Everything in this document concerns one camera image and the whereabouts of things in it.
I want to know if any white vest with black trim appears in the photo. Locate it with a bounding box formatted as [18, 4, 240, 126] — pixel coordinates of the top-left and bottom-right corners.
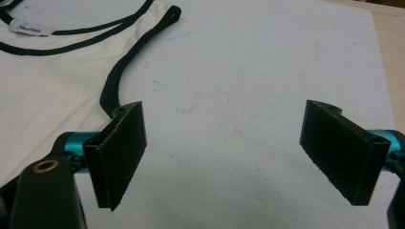
[0, 0, 182, 189]

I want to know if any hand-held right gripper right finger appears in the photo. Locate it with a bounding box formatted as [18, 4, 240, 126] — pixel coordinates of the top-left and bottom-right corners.
[299, 99, 392, 206]

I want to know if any white foam mat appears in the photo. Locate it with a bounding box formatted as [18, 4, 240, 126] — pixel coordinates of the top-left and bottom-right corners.
[75, 0, 405, 229]

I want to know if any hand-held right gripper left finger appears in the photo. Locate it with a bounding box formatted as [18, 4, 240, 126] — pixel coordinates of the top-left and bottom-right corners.
[83, 100, 148, 212]

